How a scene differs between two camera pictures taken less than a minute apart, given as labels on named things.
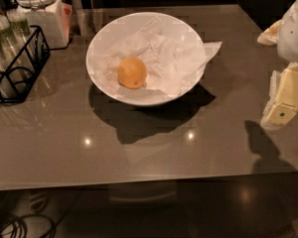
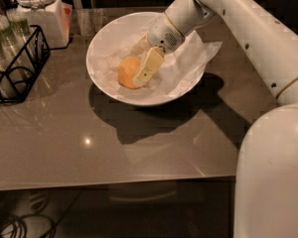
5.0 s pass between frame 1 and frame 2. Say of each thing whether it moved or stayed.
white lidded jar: stayed
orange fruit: stayed
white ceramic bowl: stayed
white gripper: moved
